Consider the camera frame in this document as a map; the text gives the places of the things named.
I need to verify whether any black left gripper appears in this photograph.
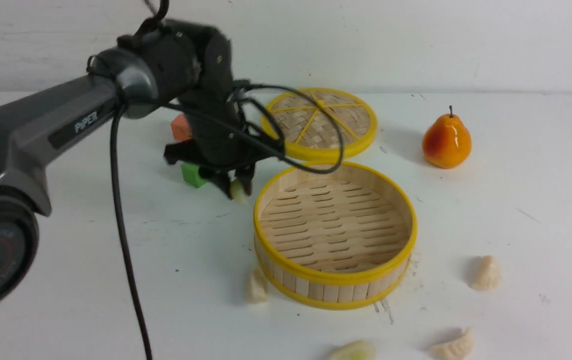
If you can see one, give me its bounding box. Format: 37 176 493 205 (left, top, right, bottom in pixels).
164 80 257 199

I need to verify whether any pale green dumpling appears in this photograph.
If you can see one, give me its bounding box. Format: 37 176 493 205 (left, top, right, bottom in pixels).
326 340 376 360
229 178 248 205

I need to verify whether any white dumpling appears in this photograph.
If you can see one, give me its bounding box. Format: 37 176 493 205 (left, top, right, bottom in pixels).
428 327 475 360
246 268 268 304
469 255 502 292

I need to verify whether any pale green dumpling bottom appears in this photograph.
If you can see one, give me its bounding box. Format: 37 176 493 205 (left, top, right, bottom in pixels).
326 340 376 360

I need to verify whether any grey left Piper robot arm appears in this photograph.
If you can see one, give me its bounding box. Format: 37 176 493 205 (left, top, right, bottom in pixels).
0 18 270 301

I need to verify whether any woven bamboo steamer lid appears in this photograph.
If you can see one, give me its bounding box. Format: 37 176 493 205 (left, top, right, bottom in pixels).
266 88 379 163

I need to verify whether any bamboo steamer tray yellow rim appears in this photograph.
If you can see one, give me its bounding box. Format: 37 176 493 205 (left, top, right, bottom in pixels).
253 162 418 310

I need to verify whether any green foam cube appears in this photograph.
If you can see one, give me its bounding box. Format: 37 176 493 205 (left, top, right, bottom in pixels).
180 162 208 189

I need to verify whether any orange foam cube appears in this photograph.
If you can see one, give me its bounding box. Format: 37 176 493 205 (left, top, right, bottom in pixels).
171 113 192 142

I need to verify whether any orange yellow toy pear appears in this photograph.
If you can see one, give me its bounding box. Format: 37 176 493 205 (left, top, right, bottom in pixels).
421 105 472 170

